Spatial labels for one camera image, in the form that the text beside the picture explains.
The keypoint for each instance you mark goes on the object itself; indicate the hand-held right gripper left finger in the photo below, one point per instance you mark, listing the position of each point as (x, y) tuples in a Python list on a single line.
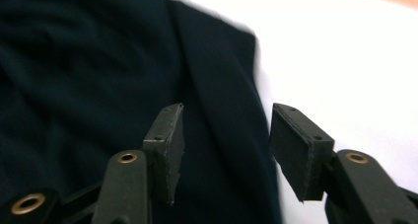
[(166, 151)]

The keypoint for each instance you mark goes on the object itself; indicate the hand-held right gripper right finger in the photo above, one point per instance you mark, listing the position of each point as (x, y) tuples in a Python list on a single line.
[(295, 151)]

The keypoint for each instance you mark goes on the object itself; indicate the black knit vest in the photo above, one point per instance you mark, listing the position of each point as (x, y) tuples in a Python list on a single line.
[(98, 86)]

